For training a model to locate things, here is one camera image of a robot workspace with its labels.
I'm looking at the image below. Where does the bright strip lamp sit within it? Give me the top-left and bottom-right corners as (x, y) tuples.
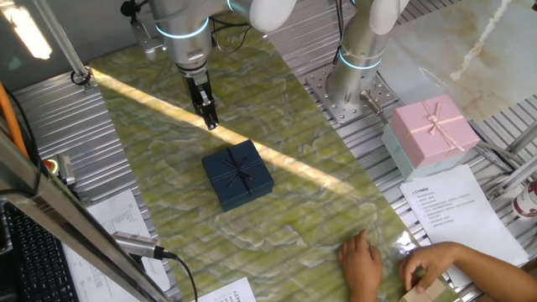
(0, 0), (54, 60)

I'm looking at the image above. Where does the pink gift box with ribbon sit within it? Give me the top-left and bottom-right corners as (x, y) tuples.
(389, 94), (481, 169)

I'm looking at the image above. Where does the person's left hand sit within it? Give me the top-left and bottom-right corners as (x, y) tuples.
(337, 229), (383, 294)

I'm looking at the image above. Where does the dark blue gift box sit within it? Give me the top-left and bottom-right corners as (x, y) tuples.
(201, 138), (275, 201)

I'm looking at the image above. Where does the printed table paper sheet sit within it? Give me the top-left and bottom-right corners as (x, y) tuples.
(60, 189), (171, 302)

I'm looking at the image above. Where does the orange tube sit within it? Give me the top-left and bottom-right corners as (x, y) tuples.
(0, 81), (30, 160)

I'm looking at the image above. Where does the small printed paper sheet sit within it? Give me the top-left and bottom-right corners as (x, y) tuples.
(190, 276), (257, 302)

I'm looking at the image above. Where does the person's right hand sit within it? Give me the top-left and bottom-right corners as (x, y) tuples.
(398, 242), (459, 294)

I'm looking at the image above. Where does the tan cardboard box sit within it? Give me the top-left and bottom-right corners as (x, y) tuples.
(398, 277), (448, 302)

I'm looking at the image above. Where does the thin black cable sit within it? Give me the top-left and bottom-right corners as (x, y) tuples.
(3, 86), (43, 198)

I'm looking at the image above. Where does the large printed paper sheet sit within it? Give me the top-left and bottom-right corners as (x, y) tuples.
(399, 164), (530, 290)

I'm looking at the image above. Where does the black keyboard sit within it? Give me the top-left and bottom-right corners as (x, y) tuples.
(3, 200), (81, 302)

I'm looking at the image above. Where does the red white paper cup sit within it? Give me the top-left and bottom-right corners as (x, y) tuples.
(510, 180), (537, 220)

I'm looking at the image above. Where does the black arm base cable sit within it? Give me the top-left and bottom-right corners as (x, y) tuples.
(333, 0), (346, 66)

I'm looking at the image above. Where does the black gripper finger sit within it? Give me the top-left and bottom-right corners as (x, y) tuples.
(201, 90), (221, 132)
(192, 102), (208, 127)

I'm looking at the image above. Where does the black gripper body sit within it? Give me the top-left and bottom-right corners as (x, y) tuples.
(183, 70), (213, 111)

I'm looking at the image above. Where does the silver robot mounting plate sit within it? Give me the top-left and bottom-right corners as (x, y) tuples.
(305, 62), (399, 125)

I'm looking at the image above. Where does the person's right forearm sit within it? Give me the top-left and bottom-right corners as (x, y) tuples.
(452, 245), (537, 302)

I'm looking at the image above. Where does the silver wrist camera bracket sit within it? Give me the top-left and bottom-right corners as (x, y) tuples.
(129, 18), (165, 62)

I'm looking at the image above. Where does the black cable loop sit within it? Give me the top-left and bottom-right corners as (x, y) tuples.
(70, 66), (92, 87)

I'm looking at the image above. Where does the silver base connector plug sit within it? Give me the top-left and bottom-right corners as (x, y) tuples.
(359, 90), (389, 125)

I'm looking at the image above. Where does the green marble pattern mat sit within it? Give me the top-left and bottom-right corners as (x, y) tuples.
(89, 16), (462, 302)

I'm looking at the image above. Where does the mint gift box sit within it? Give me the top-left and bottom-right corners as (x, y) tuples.
(380, 123), (467, 181)

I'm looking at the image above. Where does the aluminium profile bar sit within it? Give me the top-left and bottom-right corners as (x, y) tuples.
(505, 121), (537, 154)
(488, 154), (537, 200)

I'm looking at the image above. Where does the slim aluminium post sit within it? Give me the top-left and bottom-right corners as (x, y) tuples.
(31, 0), (94, 89)

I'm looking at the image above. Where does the black camera cable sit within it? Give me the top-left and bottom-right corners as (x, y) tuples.
(161, 250), (199, 302)

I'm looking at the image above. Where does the white marble pattern sheet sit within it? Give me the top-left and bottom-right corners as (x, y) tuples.
(377, 0), (537, 122)

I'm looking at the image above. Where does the aluminium frame beam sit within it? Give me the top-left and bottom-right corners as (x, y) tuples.
(0, 117), (173, 302)

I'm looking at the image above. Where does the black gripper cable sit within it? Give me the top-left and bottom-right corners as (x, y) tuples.
(208, 15), (253, 55)

